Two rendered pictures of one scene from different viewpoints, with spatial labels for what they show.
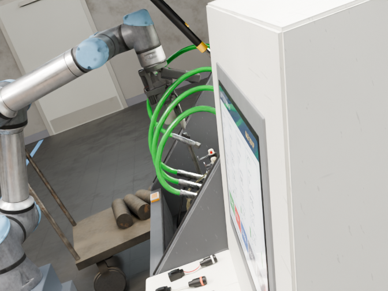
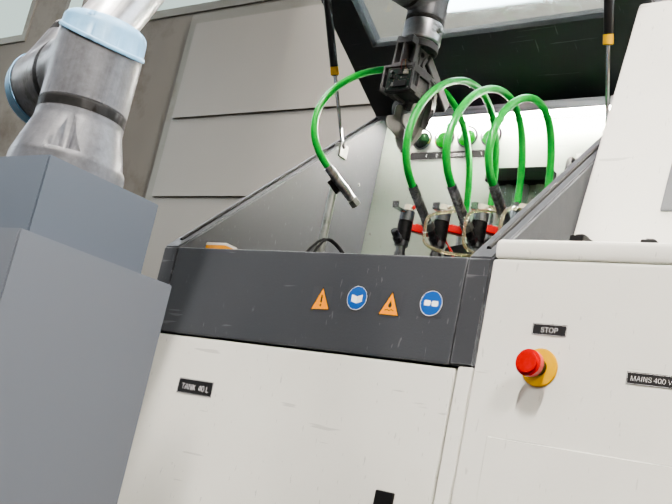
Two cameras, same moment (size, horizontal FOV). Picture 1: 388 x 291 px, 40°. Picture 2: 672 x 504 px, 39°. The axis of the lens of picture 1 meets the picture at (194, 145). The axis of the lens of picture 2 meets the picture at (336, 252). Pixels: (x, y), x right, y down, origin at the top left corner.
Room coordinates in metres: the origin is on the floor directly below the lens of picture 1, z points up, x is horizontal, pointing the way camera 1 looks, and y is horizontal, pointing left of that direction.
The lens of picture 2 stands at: (0.56, 1.42, 0.62)
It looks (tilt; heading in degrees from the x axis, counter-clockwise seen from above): 12 degrees up; 308
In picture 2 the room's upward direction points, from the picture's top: 12 degrees clockwise
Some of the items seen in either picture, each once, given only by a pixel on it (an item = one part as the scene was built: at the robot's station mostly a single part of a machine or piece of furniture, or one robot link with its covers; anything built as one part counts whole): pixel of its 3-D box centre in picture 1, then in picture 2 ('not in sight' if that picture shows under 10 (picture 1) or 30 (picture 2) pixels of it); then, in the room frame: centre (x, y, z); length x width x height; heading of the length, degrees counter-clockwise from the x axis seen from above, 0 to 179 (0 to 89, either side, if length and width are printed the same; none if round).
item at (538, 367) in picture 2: not in sight; (533, 364); (1.10, 0.25, 0.80); 0.05 x 0.04 x 0.05; 178
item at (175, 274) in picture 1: (192, 267); not in sight; (1.15, 0.10, 0.99); 0.12 x 0.02 x 0.02; 93
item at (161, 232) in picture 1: (165, 246); (303, 301); (1.55, 0.20, 0.87); 0.62 x 0.04 x 0.16; 178
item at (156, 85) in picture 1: (159, 84); (412, 73); (1.54, 0.03, 1.36); 0.09 x 0.08 x 0.12; 88
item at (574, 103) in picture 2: not in sight; (500, 111); (1.53, -0.31, 1.43); 0.54 x 0.03 x 0.02; 178
